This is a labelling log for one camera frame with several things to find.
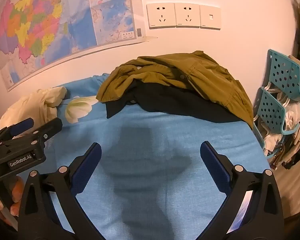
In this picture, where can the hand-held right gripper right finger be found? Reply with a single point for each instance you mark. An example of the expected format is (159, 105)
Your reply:
(215, 166)

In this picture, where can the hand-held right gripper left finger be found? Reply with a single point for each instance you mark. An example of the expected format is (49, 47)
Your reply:
(87, 167)

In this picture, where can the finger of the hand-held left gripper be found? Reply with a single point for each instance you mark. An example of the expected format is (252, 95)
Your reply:
(50, 128)
(21, 126)

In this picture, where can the olive green jacket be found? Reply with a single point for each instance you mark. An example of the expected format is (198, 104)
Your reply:
(165, 70)

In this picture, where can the person's left hand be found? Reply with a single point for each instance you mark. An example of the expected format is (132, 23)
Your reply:
(17, 190)

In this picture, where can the cream cloth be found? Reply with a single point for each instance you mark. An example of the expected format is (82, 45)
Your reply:
(27, 107)

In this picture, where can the blue flower print bedsheet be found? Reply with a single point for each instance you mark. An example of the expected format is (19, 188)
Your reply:
(145, 155)

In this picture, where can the black garment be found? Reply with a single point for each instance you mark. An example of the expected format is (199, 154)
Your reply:
(177, 102)

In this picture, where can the teal plastic rack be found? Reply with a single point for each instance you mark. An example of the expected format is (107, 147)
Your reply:
(272, 107)

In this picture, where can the clear tape strip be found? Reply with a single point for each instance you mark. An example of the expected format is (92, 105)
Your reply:
(151, 38)

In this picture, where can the colourful wall map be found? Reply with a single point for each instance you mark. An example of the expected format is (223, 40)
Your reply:
(40, 17)

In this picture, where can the white wall plate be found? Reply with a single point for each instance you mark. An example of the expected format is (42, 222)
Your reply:
(210, 16)

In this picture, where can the white wall socket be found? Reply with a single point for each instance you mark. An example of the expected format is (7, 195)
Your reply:
(161, 15)
(187, 14)

